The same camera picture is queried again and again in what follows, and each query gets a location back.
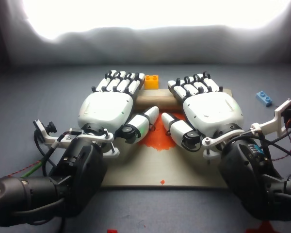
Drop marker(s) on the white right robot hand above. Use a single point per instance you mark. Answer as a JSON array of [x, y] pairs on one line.
[[211, 109]]

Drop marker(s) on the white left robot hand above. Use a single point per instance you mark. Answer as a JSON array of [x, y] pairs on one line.
[[104, 109]]

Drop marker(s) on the wooden rolling pin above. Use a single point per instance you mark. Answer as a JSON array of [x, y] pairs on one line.
[[157, 102]]

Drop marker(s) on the blue flat toy brick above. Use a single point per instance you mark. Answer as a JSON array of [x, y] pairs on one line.
[[263, 98]]

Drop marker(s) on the yellow toy brick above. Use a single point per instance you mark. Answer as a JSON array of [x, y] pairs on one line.
[[152, 83]]

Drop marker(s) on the flat orange play dough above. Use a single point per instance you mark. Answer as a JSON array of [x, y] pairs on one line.
[[160, 143]]

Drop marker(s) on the white backdrop sheet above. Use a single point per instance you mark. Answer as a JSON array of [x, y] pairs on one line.
[[145, 48]]

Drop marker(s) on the light wooden board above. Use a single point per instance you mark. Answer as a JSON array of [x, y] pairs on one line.
[[165, 167]]

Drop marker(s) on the small orange dough crumb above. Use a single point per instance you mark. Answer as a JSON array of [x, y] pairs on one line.
[[162, 182]]

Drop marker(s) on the red toy brick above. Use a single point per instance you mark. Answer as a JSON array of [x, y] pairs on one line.
[[111, 231]]

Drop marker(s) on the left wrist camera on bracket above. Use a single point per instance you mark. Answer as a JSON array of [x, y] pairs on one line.
[[49, 126]]

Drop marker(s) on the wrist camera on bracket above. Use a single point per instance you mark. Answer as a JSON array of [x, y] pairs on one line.
[[49, 126], [280, 116]]

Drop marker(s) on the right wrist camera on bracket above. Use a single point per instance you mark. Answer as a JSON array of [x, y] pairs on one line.
[[280, 116]]

